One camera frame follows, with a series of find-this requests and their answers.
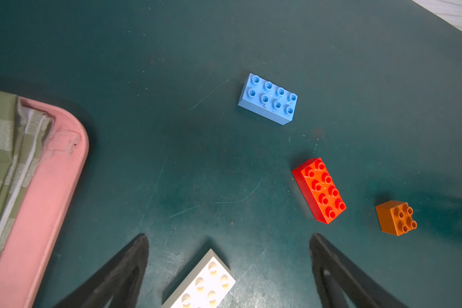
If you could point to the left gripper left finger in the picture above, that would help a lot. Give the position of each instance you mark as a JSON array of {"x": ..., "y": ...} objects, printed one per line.
[{"x": 117, "y": 283}]

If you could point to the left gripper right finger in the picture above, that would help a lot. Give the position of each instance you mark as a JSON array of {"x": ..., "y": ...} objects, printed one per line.
[{"x": 338, "y": 278}]

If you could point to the orange 2x2 lego brick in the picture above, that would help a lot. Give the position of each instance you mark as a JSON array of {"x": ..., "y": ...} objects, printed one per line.
[{"x": 396, "y": 217}]

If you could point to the red 2x4 lego brick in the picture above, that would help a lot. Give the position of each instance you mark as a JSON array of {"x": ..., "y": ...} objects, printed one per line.
[{"x": 319, "y": 190}]

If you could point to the white 2x4 lego brick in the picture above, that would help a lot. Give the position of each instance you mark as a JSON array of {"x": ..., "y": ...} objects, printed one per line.
[{"x": 205, "y": 286}]

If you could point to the light blue 2x4 lego brick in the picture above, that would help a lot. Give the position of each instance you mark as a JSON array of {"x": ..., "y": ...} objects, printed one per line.
[{"x": 268, "y": 100}]

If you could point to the pink tray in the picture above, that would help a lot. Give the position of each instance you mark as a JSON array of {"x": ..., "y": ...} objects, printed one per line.
[{"x": 28, "y": 250}]

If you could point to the green checkered cloth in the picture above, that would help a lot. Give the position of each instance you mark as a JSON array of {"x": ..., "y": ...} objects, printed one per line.
[{"x": 23, "y": 132}]

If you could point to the green table mat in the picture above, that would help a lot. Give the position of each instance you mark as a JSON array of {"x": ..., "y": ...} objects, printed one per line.
[{"x": 156, "y": 85}]

